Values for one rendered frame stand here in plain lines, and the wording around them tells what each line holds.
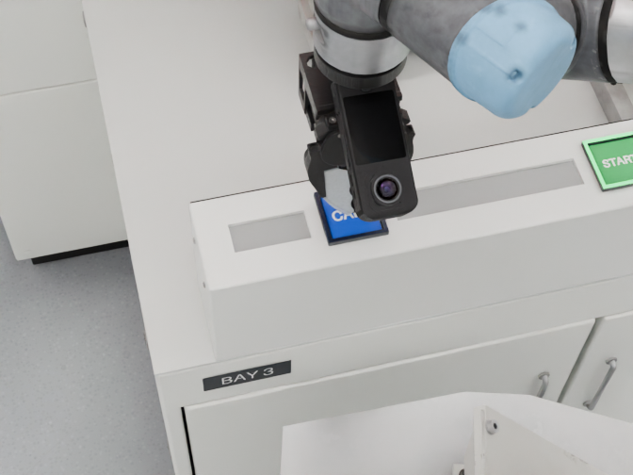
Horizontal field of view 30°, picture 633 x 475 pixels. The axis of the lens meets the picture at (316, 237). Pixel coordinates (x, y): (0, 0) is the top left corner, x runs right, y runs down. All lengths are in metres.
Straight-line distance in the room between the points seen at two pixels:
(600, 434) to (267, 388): 0.34
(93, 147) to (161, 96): 0.55
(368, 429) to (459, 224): 0.21
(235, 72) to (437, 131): 0.24
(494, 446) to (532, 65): 0.36
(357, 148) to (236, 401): 0.43
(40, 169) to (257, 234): 0.88
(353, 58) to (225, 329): 0.34
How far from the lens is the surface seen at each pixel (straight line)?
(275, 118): 1.31
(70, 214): 2.01
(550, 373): 1.41
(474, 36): 0.75
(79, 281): 2.17
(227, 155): 1.28
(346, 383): 1.27
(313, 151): 0.95
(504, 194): 1.10
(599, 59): 0.85
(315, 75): 0.96
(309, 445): 1.12
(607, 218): 1.12
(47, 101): 1.77
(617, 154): 1.14
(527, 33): 0.74
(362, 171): 0.89
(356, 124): 0.90
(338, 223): 1.06
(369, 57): 0.86
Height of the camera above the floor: 1.85
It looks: 58 degrees down
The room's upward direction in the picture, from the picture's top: 3 degrees clockwise
